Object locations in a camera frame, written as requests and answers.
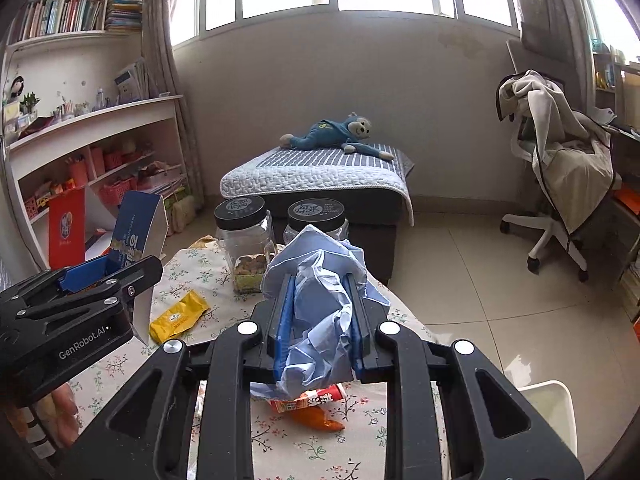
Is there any white office chair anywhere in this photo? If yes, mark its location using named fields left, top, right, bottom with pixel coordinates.
left=500, top=125, right=623, bottom=281

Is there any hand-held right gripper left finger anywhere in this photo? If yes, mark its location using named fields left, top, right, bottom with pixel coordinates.
left=60, top=272, right=301, bottom=480

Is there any stack of magazines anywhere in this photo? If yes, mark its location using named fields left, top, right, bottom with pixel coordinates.
left=114, top=57, right=151, bottom=103

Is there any quilted striped blanket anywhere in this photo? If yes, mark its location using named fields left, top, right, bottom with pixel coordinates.
left=220, top=144, right=416, bottom=227

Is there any blue plush monkey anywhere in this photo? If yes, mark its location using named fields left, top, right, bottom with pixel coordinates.
left=279, top=111, right=396, bottom=162

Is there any grey patterned curtain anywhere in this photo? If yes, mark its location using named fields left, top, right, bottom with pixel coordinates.
left=505, top=0, right=598, bottom=116
left=142, top=0, right=206, bottom=211

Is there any wooden desk with shelves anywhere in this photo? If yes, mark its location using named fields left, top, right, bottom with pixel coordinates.
left=592, top=47, right=640, bottom=326

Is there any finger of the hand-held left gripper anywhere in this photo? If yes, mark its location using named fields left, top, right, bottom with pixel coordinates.
left=0, top=257, right=112, bottom=313
left=15, top=255, right=164, bottom=333

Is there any clear jar with nuts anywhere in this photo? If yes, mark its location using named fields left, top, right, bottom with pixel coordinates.
left=282, top=199, right=349, bottom=246

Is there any white bookshelf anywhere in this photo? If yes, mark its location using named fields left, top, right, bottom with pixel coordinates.
left=0, top=0, right=191, bottom=271

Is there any red snack wrapper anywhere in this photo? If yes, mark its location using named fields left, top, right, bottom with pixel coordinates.
left=270, top=382, right=347, bottom=413

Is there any yellow snack packet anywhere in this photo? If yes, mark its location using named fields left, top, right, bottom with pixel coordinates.
left=149, top=290, right=211, bottom=345

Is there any blue carton box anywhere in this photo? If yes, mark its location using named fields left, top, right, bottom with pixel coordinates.
left=107, top=191, right=168, bottom=346

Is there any orange snack wrapper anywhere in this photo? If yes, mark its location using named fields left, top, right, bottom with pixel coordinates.
left=287, top=405, right=346, bottom=432

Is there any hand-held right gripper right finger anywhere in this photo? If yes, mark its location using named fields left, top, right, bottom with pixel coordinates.
left=342, top=272, right=586, bottom=480

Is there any woven straw bag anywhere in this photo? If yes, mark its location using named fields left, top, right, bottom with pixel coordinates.
left=171, top=194, right=197, bottom=235

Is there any pink plastic basket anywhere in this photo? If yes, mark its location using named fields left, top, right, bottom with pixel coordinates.
left=101, top=178, right=139, bottom=207

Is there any clear jar with biscuits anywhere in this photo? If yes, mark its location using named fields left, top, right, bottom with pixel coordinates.
left=214, top=196, right=277, bottom=293

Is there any row of books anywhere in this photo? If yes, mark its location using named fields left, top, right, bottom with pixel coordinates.
left=7, top=0, right=143, bottom=43

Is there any office chair with clothes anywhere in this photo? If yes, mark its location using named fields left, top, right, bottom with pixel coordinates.
left=495, top=70, right=616, bottom=235

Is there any floral tablecloth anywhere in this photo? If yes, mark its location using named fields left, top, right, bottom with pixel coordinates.
left=65, top=235, right=446, bottom=480

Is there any red cardboard box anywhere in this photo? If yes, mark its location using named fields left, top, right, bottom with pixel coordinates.
left=47, top=187, right=87, bottom=270

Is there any dark ottoman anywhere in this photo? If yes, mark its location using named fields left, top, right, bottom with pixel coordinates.
left=235, top=192, right=403, bottom=286

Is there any white plastic bin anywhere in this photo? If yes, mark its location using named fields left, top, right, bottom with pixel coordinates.
left=517, top=380, right=578, bottom=461

